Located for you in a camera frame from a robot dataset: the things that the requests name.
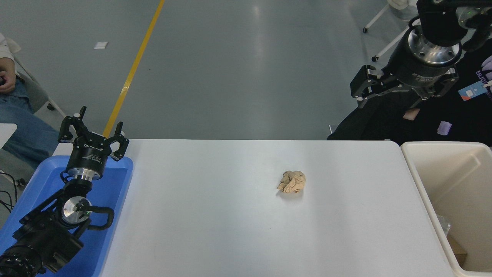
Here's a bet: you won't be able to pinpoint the white frame office chair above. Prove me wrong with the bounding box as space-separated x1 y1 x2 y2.
362 0 420 63

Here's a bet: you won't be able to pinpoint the tan paper ball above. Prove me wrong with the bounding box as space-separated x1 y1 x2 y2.
276 170 306 194

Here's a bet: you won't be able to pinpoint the blue plastic tray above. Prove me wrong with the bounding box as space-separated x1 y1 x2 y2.
0 155 134 277

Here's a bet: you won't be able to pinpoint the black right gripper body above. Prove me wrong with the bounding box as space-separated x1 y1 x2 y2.
384 33 459 99

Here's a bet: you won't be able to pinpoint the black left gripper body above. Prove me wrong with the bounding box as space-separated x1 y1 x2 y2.
65 133 113 174

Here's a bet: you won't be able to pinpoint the clear plastic wrapper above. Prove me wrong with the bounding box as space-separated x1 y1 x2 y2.
436 214 451 236

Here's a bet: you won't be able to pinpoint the black cables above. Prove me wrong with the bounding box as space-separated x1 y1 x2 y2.
0 171 27 213

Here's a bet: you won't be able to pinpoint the large pale plastic bin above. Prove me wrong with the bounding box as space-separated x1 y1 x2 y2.
401 141 492 277

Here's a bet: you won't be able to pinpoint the brown cardboard piece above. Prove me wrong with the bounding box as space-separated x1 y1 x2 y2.
447 234 468 267

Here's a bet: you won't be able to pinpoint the person's hand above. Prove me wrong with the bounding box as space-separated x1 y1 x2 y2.
0 58 17 94

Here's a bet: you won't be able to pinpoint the blue name badge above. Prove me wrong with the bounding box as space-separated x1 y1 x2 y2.
457 82 489 102

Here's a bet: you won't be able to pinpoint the person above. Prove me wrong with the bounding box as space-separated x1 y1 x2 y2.
327 38 492 147
0 33 60 170

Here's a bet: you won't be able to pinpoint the white board corner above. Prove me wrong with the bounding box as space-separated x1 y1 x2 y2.
0 123 18 149

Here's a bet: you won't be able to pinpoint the grey office chair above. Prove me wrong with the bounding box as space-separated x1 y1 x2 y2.
7 38 66 118

